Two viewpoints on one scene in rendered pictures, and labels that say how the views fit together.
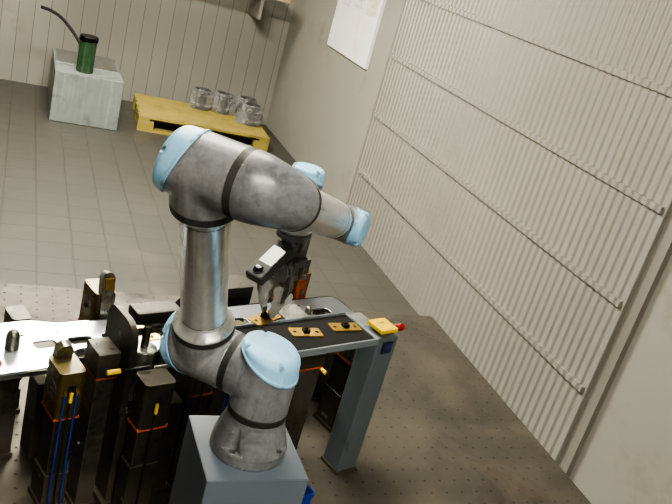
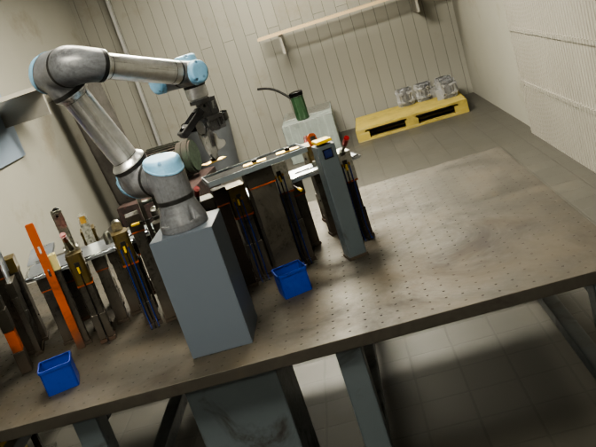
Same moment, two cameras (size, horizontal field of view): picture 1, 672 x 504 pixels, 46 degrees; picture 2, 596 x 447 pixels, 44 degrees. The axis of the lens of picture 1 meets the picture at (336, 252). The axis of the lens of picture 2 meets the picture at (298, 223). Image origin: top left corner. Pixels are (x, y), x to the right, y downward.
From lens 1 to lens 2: 1.53 m
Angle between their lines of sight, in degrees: 31
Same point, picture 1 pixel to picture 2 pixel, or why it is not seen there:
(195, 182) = (41, 77)
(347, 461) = (355, 248)
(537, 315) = not seen: outside the picture
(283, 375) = (161, 168)
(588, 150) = not seen: outside the picture
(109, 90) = (324, 122)
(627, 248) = not seen: outside the picture
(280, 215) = (76, 71)
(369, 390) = (335, 189)
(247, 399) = (154, 191)
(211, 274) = (95, 127)
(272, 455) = (186, 220)
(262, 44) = (437, 29)
